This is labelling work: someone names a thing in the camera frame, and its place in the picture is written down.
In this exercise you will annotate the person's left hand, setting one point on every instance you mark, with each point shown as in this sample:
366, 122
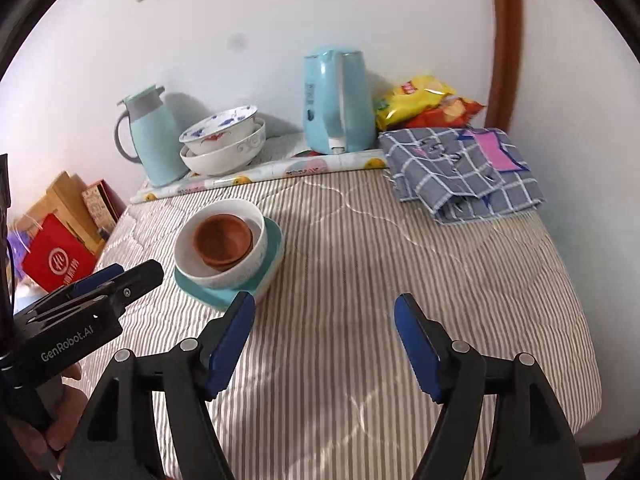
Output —
55, 440

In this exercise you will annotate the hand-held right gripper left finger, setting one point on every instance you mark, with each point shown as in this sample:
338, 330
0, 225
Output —
230, 350

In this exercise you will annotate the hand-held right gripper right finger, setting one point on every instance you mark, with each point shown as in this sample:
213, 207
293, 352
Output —
417, 350

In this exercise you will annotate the striped quilt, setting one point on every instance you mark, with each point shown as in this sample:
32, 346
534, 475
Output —
350, 270

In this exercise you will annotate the light green plate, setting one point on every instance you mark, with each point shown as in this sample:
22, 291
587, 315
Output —
276, 240

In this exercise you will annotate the red box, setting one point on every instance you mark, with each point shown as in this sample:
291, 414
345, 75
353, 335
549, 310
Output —
55, 255

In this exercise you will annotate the white bowl grey swirl pattern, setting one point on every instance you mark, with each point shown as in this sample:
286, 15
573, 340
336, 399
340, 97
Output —
225, 160

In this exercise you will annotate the grey plaid cloth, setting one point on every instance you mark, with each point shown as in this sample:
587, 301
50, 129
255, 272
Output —
440, 180

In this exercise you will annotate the brown patterned box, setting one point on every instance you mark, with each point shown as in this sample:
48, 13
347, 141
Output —
100, 205

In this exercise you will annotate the fruit printed table mat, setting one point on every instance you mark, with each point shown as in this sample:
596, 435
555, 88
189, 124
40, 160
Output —
280, 167

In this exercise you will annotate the cardboard box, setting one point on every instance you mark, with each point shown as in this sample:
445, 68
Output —
65, 200

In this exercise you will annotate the light blue thermos jug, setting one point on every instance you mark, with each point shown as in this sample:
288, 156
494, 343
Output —
155, 145

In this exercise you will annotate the red chip bag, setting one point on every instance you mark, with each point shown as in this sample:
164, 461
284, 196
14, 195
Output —
450, 112

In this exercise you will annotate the plain white bowl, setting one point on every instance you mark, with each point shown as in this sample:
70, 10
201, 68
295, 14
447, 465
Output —
250, 255

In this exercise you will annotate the blue red patterned bowl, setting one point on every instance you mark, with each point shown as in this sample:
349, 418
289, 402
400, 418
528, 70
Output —
220, 122

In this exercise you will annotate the brown wooden door frame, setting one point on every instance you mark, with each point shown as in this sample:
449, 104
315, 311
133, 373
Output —
505, 35

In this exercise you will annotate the light blue electric kettle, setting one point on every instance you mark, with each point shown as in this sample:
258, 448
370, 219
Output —
320, 120

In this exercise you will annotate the yellow chip bag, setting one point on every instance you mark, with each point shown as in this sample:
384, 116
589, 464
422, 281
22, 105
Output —
410, 100

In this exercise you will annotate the light blue plate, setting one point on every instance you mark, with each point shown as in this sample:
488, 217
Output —
215, 296

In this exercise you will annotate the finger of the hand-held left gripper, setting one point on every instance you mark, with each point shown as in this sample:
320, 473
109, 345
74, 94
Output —
140, 280
100, 280

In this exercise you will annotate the brown bowl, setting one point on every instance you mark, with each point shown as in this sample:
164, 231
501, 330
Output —
222, 237
225, 266

